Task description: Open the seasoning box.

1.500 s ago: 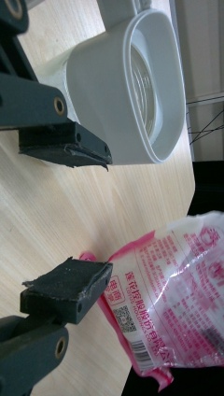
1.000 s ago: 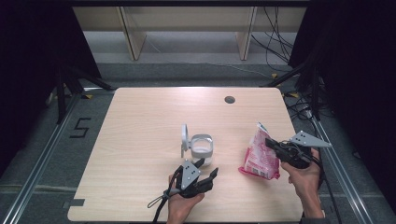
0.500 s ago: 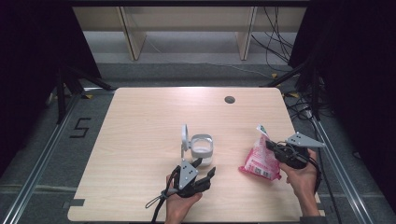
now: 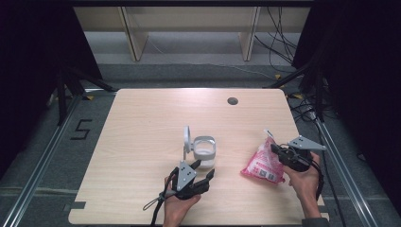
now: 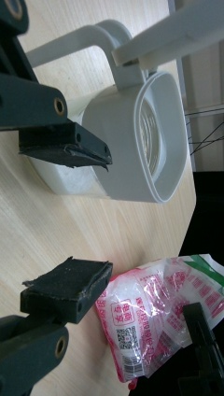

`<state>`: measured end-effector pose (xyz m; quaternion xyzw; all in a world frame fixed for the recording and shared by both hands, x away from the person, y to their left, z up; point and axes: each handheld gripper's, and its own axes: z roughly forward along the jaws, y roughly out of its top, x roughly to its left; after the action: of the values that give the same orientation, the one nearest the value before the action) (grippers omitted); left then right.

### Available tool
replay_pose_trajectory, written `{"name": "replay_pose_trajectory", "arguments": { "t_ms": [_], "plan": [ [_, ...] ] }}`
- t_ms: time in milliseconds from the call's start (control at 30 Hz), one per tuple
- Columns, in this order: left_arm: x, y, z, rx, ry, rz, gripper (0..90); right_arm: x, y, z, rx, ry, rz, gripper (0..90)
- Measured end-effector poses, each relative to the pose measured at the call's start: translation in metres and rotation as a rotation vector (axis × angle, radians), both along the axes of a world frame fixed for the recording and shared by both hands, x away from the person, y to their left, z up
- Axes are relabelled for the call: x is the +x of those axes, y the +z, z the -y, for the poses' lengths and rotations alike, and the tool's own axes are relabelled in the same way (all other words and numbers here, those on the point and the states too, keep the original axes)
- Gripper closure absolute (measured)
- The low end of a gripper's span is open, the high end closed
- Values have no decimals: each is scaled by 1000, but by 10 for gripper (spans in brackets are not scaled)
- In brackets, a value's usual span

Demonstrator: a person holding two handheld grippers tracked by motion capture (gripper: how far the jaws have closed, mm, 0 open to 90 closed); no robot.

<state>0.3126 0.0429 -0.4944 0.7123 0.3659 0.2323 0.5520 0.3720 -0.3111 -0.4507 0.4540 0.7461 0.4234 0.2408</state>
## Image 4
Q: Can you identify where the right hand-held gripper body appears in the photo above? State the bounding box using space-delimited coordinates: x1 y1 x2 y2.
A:
278 134 327 173

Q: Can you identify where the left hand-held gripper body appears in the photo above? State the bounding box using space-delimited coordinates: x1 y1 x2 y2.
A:
169 160 211 201

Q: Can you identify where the clear jar with white lid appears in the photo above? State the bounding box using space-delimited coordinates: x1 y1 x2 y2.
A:
183 125 218 168

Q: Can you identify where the pink and clear granule bag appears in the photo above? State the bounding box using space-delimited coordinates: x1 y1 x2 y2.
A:
240 128 287 184

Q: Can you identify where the person's right hand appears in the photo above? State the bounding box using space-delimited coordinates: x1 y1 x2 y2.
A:
282 151 322 206

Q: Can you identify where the person's left hand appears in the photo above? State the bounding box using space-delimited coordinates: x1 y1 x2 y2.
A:
163 177 202 220

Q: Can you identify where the black metal stand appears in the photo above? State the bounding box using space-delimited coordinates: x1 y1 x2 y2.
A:
264 60 325 122
56 65 117 127

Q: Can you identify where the black curtain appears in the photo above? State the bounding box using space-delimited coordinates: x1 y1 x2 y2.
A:
0 0 103 178
292 0 401 206

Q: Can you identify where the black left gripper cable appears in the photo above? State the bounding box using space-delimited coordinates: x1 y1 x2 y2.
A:
142 166 179 227

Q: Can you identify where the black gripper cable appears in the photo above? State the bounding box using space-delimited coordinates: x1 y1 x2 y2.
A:
142 166 179 227
310 159 325 201

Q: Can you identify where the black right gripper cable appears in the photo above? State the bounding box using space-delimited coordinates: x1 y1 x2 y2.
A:
310 159 325 201

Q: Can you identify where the aluminium floor rail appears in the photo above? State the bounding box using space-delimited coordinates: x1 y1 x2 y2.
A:
315 119 381 227
0 91 83 227

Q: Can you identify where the thin white floor cable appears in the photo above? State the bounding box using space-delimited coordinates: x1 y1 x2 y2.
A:
185 61 277 81

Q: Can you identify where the black hanging cable bundle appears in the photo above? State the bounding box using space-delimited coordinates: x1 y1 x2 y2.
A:
254 7 299 65

